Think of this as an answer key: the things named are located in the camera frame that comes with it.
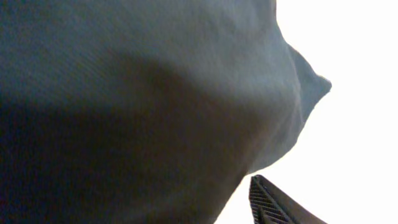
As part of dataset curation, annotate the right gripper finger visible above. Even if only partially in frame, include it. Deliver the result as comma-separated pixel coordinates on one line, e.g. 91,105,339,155
248,175,326,224

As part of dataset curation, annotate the black garment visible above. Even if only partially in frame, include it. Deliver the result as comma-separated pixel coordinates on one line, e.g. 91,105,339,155
1,0,331,223

